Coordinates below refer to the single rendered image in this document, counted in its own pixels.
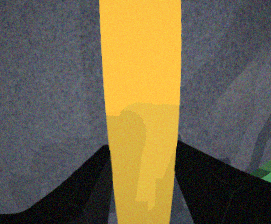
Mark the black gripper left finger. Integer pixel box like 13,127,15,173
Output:
0,145,114,224

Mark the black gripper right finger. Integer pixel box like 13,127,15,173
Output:
175,140,271,224

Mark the yellow rectangular bar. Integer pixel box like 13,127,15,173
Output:
99,0,182,224

